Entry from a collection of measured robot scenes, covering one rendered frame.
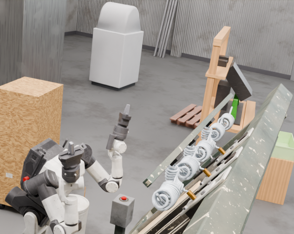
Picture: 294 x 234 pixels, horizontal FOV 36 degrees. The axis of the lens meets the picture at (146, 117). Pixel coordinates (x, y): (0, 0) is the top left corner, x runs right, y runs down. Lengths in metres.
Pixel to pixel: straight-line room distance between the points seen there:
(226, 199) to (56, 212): 1.33
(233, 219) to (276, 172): 4.24
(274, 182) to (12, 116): 3.02
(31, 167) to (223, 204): 1.61
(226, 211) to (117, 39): 7.63
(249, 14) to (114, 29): 4.89
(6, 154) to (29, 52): 2.29
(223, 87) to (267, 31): 6.86
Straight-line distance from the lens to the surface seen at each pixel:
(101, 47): 8.88
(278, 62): 12.56
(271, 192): 5.51
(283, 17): 12.44
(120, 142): 2.72
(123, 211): 3.09
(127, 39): 8.68
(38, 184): 2.42
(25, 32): 6.21
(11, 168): 4.41
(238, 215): 1.21
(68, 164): 2.15
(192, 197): 1.40
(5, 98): 4.19
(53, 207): 2.40
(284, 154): 5.35
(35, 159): 2.59
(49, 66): 6.76
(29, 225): 2.82
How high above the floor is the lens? 2.47
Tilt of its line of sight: 19 degrees down
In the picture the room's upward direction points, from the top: 8 degrees clockwise
